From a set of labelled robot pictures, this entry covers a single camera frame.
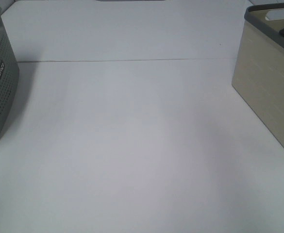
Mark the beige basket with grey rim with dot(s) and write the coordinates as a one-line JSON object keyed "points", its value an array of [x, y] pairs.
{"points": [[259, 70]]}

